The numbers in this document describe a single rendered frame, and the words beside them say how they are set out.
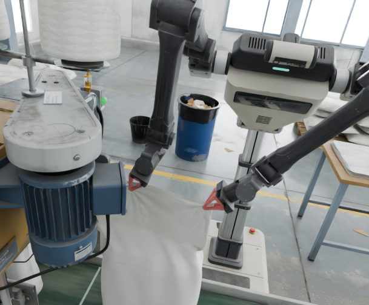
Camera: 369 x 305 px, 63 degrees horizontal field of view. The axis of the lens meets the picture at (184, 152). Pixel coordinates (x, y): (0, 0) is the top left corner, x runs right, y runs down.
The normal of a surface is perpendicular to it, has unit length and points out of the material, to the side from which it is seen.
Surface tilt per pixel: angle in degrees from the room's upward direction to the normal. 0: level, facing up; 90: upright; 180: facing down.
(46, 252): 91
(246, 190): 76
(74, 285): 0
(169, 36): 109
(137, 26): 90
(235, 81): 40
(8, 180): 0
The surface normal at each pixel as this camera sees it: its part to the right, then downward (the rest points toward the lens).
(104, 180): 0.10, -0.87
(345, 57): -0.17, 0.47
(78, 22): 0.24, 0.46
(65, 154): 0.53, 0.46
